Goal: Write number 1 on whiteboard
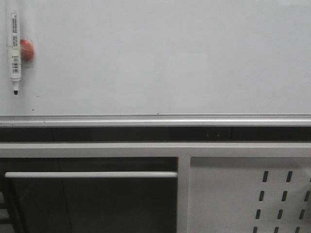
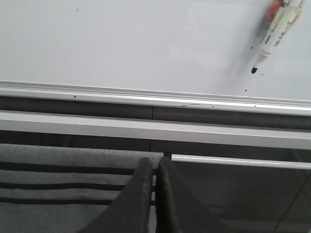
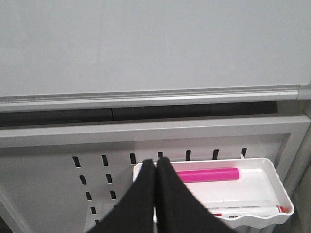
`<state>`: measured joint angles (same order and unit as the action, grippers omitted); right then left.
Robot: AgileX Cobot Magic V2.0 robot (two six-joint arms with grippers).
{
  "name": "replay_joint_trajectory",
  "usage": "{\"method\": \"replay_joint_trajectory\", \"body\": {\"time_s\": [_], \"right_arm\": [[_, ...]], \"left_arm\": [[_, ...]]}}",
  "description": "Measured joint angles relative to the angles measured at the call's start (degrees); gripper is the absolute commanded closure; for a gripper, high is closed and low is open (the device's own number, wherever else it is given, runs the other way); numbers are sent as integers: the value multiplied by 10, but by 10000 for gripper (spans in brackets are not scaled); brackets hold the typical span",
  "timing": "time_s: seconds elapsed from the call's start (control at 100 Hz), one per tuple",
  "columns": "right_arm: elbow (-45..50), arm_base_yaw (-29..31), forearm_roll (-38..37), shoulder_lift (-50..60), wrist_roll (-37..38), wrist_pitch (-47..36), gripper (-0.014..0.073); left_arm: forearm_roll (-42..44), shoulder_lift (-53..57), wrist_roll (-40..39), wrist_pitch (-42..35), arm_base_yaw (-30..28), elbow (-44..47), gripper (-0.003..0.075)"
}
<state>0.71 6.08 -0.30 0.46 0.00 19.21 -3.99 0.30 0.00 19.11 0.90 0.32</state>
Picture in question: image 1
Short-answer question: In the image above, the white metal whiteboard stand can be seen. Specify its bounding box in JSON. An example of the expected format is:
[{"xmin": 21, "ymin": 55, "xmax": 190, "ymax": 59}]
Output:
[{"xmin": 0, "ymin": 142, "xmax": 311, "ymax": 233}]

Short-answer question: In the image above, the red round magnet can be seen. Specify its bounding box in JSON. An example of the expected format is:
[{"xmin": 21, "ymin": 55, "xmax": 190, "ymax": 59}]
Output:
[{"xmin": 20, "ymin": 39, "xmax": 35, "ymax": 61}]

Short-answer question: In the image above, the white perforated metal panel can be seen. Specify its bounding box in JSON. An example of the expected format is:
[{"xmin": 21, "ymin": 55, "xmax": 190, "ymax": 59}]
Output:
[{"xmin": 189, "ymin": 157, "xmax": 311, "ymax": 233}]

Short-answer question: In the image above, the white whiteboard marker pen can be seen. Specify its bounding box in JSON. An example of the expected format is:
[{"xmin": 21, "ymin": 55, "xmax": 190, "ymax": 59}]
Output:
[{"xmin": 8, "ymin": 12, "xmax": 21, "ymax": 95}]

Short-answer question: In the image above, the white whiteboard surface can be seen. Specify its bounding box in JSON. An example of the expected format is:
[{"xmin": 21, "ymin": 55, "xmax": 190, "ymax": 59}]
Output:
[{"xmin": 0, "ymin": 0, "xmax": 311, "ymax": 127}]

